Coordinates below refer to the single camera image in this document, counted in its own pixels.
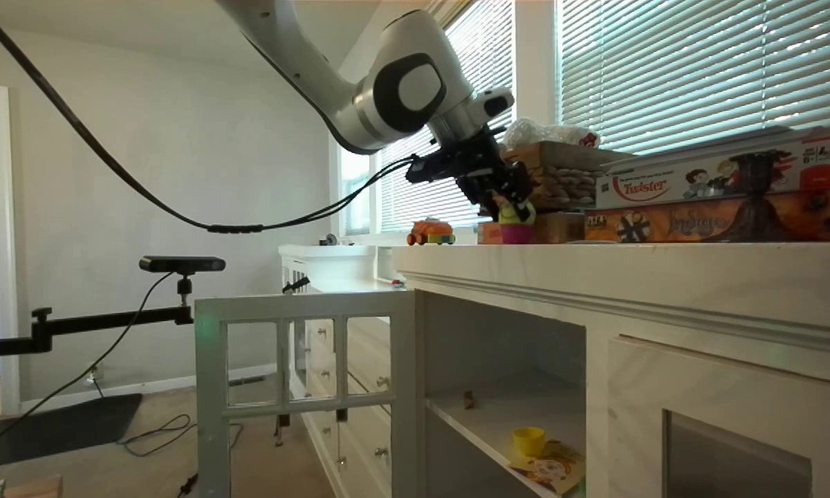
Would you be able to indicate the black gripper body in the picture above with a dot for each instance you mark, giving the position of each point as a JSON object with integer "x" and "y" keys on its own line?
{"x": 498, "y": 180}

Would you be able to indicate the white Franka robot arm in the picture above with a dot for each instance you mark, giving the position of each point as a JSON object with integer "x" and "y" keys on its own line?
{"x": 377, "y": 100}

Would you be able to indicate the brown woven basket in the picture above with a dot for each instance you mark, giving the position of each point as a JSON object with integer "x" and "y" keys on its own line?
{"x": 568, "y": 176}

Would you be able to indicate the orange toy truck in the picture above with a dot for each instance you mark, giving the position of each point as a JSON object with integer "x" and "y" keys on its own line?
{"x": 432, "y": 234}

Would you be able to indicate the white tissue in basket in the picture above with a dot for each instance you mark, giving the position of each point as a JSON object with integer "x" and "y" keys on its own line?
{"x": 548, "y": 133}

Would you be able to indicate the white window blinds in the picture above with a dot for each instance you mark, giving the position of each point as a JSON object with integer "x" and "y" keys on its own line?
{"x": 417, "y": 196}
{"x": 710, "y": 64}

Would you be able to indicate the white board game box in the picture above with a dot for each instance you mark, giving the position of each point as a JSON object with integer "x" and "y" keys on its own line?
{"x": 674, "y": 180}

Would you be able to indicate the orange board game box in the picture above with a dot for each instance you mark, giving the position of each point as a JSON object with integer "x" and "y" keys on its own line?
{"x": 674, "y": 225}

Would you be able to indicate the dark flower vase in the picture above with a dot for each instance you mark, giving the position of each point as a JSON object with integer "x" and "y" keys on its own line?
{"x": 756, "y": 196}

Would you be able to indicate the yellow plastic cup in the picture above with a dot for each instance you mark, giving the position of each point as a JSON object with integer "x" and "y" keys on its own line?
{"x": 530, "y": 440}

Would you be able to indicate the cartoon character card box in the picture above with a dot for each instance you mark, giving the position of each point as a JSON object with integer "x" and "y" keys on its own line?
{"x": 554, "y": 469}

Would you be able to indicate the white cabinet door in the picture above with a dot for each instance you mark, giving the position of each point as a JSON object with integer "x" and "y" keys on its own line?
{"x": 211, "y": 389}

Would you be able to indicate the black floor mat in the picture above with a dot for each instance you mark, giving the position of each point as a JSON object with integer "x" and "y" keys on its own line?
{"x": 56, "y": 430}

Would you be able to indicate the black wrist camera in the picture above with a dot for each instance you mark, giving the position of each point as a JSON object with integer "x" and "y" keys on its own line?
{"x": 437, "y": 167}

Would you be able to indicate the black stereo camera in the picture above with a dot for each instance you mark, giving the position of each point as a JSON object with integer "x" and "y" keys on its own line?
{"x": 184, "y": 264}

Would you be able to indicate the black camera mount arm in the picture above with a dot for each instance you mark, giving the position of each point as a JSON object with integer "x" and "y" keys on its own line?
{"x": 93, "y": 321}

